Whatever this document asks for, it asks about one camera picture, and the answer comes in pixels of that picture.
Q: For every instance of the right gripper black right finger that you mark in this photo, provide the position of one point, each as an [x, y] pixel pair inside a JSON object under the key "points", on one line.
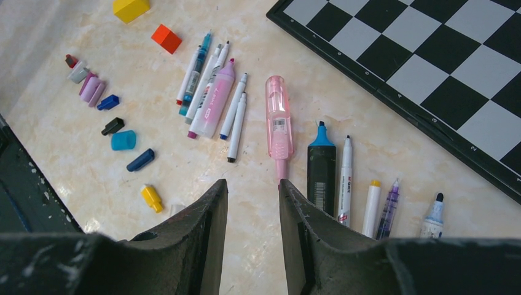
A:
{"points": [[322, 256]]}

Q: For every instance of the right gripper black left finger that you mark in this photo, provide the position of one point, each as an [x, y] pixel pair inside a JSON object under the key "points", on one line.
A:
{"points": [[182, 255]]}

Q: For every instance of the dark thin pen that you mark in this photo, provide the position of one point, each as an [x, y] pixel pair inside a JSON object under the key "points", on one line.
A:
{"points": [[344, 199]]}

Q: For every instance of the clear pen cap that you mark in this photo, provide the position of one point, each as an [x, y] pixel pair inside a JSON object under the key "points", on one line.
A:
{"points": [[176, 208]]}

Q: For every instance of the yellow banded white pen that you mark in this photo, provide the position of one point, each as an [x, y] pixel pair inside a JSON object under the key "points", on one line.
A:
{"points": [[372, 202]]}

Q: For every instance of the yellow pen cap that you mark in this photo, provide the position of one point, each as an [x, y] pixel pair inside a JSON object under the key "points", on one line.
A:
{"points": [[152, 198]]}

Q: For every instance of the thin purple pen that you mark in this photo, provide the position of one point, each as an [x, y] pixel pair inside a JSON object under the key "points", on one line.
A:
{"points": [[389, 211]]}

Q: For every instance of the navy blue pen cap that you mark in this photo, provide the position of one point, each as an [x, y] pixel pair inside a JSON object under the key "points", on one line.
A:
{"points": [[141, 161]]}

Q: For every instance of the black capped white marker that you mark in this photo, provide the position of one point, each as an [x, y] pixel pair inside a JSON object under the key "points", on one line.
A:
{"points": [[236, 132]]}

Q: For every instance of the blue clear pen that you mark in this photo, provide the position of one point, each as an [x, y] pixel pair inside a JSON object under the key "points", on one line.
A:
{"points": [[433, 224]]}

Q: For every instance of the pink eraser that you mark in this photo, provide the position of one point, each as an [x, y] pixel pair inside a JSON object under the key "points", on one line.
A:
{"points": [[278, 125]]}

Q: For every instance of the magenta capped white marker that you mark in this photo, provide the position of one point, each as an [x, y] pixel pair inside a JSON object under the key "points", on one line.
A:
{"points": [[218, 65]]}

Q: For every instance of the teal highlighter cap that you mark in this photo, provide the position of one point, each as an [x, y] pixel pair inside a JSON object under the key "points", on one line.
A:
{"points": [[122, 141]]}

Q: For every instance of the pink highlighter pen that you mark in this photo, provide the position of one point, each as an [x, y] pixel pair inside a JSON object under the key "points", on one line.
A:
{"points": [[215, 101]]}

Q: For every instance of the black pen cap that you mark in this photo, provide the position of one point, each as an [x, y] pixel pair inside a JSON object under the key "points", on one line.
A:
{"points": [[113, 126]]}

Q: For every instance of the blue capped white marker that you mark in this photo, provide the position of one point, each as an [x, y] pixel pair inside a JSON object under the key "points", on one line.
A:
{"points": [[230, 116]]}

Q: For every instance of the red capped white marker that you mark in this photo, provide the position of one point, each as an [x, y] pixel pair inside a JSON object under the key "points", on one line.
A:
{"points": [[186, 77]]}

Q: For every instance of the blue teal pen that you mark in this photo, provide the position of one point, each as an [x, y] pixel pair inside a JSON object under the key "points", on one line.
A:
{"points": [[195, 75]]}

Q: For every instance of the pink highlighter cap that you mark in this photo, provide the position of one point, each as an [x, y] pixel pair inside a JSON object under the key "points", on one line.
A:
{"points": [[92, 91]]}

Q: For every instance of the magenta pen cap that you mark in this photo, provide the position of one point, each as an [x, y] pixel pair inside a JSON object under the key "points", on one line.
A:
{"points": [[86, 80]]}

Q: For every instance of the grey pen cap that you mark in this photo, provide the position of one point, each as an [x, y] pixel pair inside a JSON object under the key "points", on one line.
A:
{"points": [[79, 72]]}

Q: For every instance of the red pen cap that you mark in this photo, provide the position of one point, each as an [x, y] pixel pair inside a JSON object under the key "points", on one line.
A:
{"points": [[71, 61]]}

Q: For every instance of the small red block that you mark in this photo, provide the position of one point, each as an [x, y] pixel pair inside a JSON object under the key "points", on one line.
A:
{"points": [[166, 38]]}

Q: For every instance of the black white checkerboard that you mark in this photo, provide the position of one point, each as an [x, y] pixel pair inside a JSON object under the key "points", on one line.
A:
{"points": [[451, 68]]}

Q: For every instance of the yellow block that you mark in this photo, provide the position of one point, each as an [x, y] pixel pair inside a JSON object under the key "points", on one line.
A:
{"points": [[129, 10]]}

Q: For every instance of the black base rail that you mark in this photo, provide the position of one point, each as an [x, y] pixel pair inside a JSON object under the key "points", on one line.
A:
{"points": [[29, 204]]}

